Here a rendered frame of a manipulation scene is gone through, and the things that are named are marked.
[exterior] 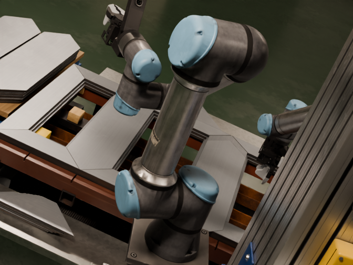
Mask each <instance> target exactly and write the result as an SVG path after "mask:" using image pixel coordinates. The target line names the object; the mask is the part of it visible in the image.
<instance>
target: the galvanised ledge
mask: <svg viewBox="0 0 353 265"><path fill-rule="evenodd" d="M8 191H14V192H17V191H15V190H13V189H10V188H8V187H6V186H4V185H1V184H0V192H8ZM63 216H64V218H65V220H66V222H67V223H68V225H69V227H70V229H71V231H72V233H73V235H74V236H70V235H66V234H62V233H60V234H58V233H54V232H52V233H51V232H46V231H42V230H40V229H37V228H35V227H33V226H31V225H29V224H27V223H25V222H23V221H21V220H19V219H17V218H15V217H12V216H10V215H8V214H6V213H4V212H2V211H0V235H1V236H3V237H6V238H8V239H10V240H12V241H15V242H17V243H19V244H21V245H22V246H24V247H27V248H29V249H31V250H33V251H36V252H38V253H40V254H42V255H44V256H46V257H48V258H50V259H52V260H54V261H57V262H59V263H61V264H63V265H90V264H91V263H92V264H95V265H103V263H107V264H111V265H126V264H127V263H126V262H125V260H126V255H127V249H128V244H127V243H125V242H123V241H121V240H119V239H116V238H114V237H112V236H110V235H108V234H106V233H104V232H102V231H100V230H97V229H95V228H93V227H91V226H89V225H87V224H85V223H83V222H80V221H78V220H76V219H74V218H72V217H70V216H68V215H66V214H63Z"/></svg>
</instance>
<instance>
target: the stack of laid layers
mask: <svg viewBox="0 0 353 265"><path fill-rule="evenodd" d="M84 87H85V88H87V89H89V90H92V91H94V92H96V93H98V94H100V95H102V96H105V97H107V98H109V100H108V101H107V102H106V103H105V104H104V105H103V106H102V108H101V109H100V110H99V111H98V112H97V113H96V114H95V115H94V116H93V117H92V118H91V119H90V121H89V122H88V123H87V124H86V125H85V126H84V127H83V129H84V128H85V127H86V126H87V125H88V124H89V123H90V122H91V121H92V120H93V118H94V117H95V116H96V115H97V114H98V113H99V112H100V111H101V110H102V109H103V108H104V106H105V105H106V104H107V103H108V102H109V101H110V100H111V98H112V97H113V96H114V95H115V94H116V93H115V92H114V91H111V90H109V89H107V88H104V87H102V86H100V85H98V84H96V83H93V82H91V81H89V80H87V79H84V80H82V81H81V82H80V83H79V84H78V85H77V86H76V87H75V88H74V89H73V90H71V91H70V92H69V93H68V94H67V95H66V96H65V97H64V98H63V99H62V100H60V101H59V102H58V103H57V104H56V105H55V106H54V107H53V108H52V109H51V110H49V111H48V112H47V113H46V114H45V115H43V116H42V118H41V119H40V120H38V121H37V122H36V123H35V124H34V125H32V126H31V127H30V128H29V130H30V131H33V132H35V133H36V132H37V131H38V130H40V129H41V128H42V126H43V125H44V124H45V123H46V122H48V121H49V120H50V119H51V118H52V117H53V116H54V115H55V114H57V113H58V112H59V111H60V110H61V109H62V108H63V107H64V106H65V105H66V104H67V103H68V102H69V101H70V100H71V99H73V98H74V97H75V96H76V95H77V94H78V93H79V92H80V91H81V90H82V89H83V88H84ZM158 115H159V112H157V111H155V110H154V111H153V112H152V114H151V115H150V117H149V118H148V119H147V121H146V122H145V123H144V125H143V126H142V127H141V129H140V130H139V132H138V133H137V134H136V136H135V137H134V139H133V140H132V142H131V143H130V145H129V146H128V147H127V148H126V150H125V151H124V153H123V154H122V155H121V157H120V158H119V160H118V161H117V162H116V164H115V165H114V167H113V168H112V169H114V170H116V171H118V169H119V168H120V167H121V165H122V164H123V162H124V161H125V159H126V158H127V156H128V155H129V154H130V152H131V151H132V149H133V148H134V146H135V145H136V143H137V142H138V141H139V139H140V138H141V136H142V135H143V133H144V132H145V131H146V129H147V128H148V126H149V125H150V124H151V122H152V121H153V119H155V120H157V117H158ZM83 129H82V130H83ZM82 130H81V131H80V132H79V133H78V134H77V135H76V136H75V137H74V138H73V139H72V140H71V141H70V143H71V142H72V141H73V140H74V139H75V138H76V137H77V136H78V135H79V134H80V133H81V132H82ZM190 136H192V137H194V138H196V139H198V140H200V141H203V143H202V145H201V147H200V149H199V151H198V153H197V156H196V158H195V160H194V162H193V164H192V166H195V165H196V163H197V161H198V159H199V157H200V155H201V152H202V150H203V148H204V146H205V144H206V142H207V140H230V141H231V142H232V143H233V144H234V146H235V147H236V148H237V149H238V150H239V151H240V152H241V153H242V154H243V155H244V157H245V158H246V159H245V162H244V166H243V169H242V172H241V175H240V178H239V181H238V184H237V187H236V191H235V194H234V197H233V200H232V203H231V206H230V209H229V213H228V215H227V219H226V222H229V219H230V216H231V213H232V210H233V206H234V203H235V200H236V196H237V193H238V190H239V187H240V184H241V181H242V178H243V174H244V171H245V167H246V164H247V162H249V163H250V164H253V165H255V166H258V165H263V164H261V163H260V162H259V161H256V160H257V157H255V156H253V155H251V154H249V153H248V152H247V151H246V150H245V149H244V148H243V147H242V146H241V145H240V144H239V143H238V142H237V140H236V139H235V138H234V137H233V136H231V135H207V134H205V133H203V132H201V131H199V130H196V129H194V128H193V129H192V131H191V133H190ZM0 139H1V140H3V141H5V142H8V143H10V144H12V145H14V146H16V147H18V148H20V149H23V150H25V151H27V152H29V154H30V153H31V154H33V155H35V156H37V157H40V158H42V159H44V160H47V161H49V162H51V163H52V164H55V165H57V166H59V167H62V168H64V169H66V170H68V171H70V172H72V173H74V174H76V175H75V176H77V175H79V176H81V177H83V178H85V179H87V180H89V181H91V182H94V183H96V184H98V185H100V186H102V187H104V188H106V189H109V190H111V191H113V192H115V186H114V185H112V184H110V183H108V182H106V181H103V180H101V179H99V178H97V177H95V176H93V175H91V174H88V173H86V172H84V171H82V170H80V169H78V168H76V167H73V166H71V165H69V164H67V163H65V162H63V161H61V160H58V159H56V158H54V157H52V156H50V155H48V154H46V153H43V152H41V151H39V150H37V149H35V148H33V147H31V146H28V145H26V144H24V143H22V142H20V141H18V140H16V139H13V138H11V137H9V136H7V135H5V134H3V133H1V132H0ZM70 143H69V144H68V145H67V146H66V147H68V146H69V145H70ZM209 237H211V238H213V239H216V240H218V241H217V242H219V241H220V242H222V243H224V244H226V245H228V246H230V247H233V248H235V249H236V247H237V245H238V243H237V242H235V241H232V240H230V239H228V238H226V237H224V236H222V235H220V234H217V233H215V232H213V231H211V232H209Z"/></svg>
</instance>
